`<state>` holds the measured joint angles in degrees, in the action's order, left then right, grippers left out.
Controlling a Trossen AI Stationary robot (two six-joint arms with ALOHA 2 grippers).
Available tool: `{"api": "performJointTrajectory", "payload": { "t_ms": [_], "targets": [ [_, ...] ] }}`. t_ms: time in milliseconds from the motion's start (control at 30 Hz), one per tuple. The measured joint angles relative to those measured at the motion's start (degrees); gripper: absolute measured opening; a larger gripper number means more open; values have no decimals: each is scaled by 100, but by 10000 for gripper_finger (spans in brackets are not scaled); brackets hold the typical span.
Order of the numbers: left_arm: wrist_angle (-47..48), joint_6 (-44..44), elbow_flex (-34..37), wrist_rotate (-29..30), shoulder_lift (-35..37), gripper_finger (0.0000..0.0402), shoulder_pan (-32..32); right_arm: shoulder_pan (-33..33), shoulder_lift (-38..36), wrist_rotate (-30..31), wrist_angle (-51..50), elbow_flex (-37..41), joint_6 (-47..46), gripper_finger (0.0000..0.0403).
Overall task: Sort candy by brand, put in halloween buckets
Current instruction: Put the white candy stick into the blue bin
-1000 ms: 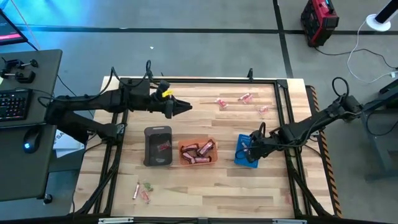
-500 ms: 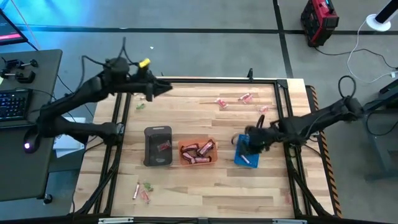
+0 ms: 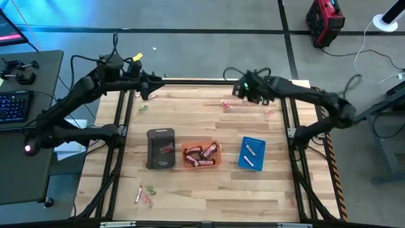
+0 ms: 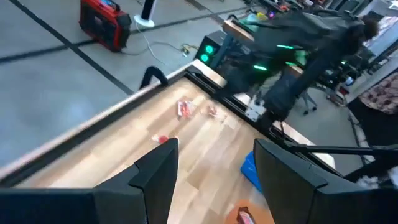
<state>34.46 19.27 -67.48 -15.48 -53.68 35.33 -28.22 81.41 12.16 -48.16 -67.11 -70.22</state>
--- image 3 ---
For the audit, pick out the desk monitor with pink bar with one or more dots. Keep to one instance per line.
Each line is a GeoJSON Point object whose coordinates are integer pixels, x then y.
{"type": "Point", "coordinates": [9, 31]}

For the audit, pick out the black backlit keyboard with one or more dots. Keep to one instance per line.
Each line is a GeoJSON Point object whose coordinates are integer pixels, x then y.
{"type": "Point", "coordinates": [14, 107]}

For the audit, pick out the white stick candy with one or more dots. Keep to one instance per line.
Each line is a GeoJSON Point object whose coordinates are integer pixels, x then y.
{"type": "Point", "coordinates": [248, 161]}
{"type": "Point", "coordinates": [250, 150]}
{"type": "Point", "coordinates": [138, 194]}

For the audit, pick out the black aluminium table frame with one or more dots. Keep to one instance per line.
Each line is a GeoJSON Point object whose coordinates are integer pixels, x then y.
{"type": "Point", "coordinates": [196, 82]}

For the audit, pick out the green wrapped candy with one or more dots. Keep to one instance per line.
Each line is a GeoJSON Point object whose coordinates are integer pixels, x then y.
{"type": "Point", "coordinates": [143, 108]}
{"type": "Point", "coordinates": [151, 189]}

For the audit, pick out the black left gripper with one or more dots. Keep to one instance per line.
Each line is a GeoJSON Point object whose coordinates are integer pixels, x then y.
{"type": "Point", "coordinates": [147, 81]}

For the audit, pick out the red and black tool case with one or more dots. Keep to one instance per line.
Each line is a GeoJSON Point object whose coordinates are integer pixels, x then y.
{"type": "Point", "coordinates": [326, 22]}

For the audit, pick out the orange translucent plastic bin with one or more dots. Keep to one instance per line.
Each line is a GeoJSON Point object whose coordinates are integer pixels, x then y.
{"type": "Point", "coordinates": [202, 168]}

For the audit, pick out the blue slotted plastic basket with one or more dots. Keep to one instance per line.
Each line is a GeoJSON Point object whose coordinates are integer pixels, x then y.
{"type": "Point", "coordinates": [257, 152]}

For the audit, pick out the brown chocolate bar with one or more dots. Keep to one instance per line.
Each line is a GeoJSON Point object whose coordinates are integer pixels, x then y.
{"type": "Point", "coordinates": [191, 160]}
{"type": "Point", "coordinates": [209, 150]}
{"type": "Point", "coordinates": [193, 150]}
{"type": "Point", "coordinates": [206, 162]}

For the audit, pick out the grey side table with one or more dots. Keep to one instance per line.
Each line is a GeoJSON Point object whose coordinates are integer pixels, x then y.
{"type": "Point", "coordinates": [392, 104]}

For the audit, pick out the yellow tag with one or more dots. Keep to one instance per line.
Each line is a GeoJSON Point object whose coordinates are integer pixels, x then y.
{"type": "Point", "coordinates": [137, 57]}

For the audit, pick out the black metal clamp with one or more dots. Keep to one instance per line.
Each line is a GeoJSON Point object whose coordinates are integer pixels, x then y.
{"type": "Point", "coordinates": [22, 78]}
{"type": "Point", "coordinates": [22, 65]}

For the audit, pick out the silver frame bracket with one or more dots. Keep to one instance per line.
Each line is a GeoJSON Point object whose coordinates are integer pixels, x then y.
{"type": "Point", "coordinates": [117, 225]}
{"type": "Point", "coordinates": [294, 225]}

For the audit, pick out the silver corner bracket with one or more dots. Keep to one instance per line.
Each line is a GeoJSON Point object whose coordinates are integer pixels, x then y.
{"type": "Point", "coordinates": [291, 132]}

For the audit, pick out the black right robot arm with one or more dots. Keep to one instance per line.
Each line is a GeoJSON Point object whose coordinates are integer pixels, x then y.
{"type": "Point", "coordinates": [316, 95]}

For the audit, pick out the black round knob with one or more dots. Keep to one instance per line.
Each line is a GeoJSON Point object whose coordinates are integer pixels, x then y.
{"type": "Point", "coordinates": [48, 202]}

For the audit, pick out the dark grey translucent bin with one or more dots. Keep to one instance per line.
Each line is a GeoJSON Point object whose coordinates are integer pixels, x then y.
{"type": "Point", "coordinates": [159, 158]}

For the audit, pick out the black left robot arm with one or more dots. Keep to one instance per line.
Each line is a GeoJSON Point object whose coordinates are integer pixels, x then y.
{"type": "Point", "coordinates": [79, 92]}

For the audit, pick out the yellow black hazard strip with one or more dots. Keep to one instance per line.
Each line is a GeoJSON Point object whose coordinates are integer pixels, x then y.
{"type": "Point", "coordinates": [337, 177]}

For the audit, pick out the black desk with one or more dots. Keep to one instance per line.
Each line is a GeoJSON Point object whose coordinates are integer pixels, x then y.
{"type": "Point", "coordinates": [25, 177]}

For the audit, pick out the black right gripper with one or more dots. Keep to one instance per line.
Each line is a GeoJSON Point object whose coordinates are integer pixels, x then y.
{"type": "Point", "coordinates": [257, 85]}

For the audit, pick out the red candy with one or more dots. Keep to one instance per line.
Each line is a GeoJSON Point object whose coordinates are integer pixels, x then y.
{"type": "Point", "coordinates": [147, 199]}
{"type": "Point", "coordinates": [167, 149]}
{"type": "Point", "coordinates": [226, 105]}
{"type": "Point", "coordinates": [293, 201]}

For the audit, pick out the pink wrapped candy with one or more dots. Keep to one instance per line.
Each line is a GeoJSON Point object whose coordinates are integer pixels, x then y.
{"type": "Point", "coordinates": [269, 112]}
{"type": "Point", "coordinates": [152, 97]}

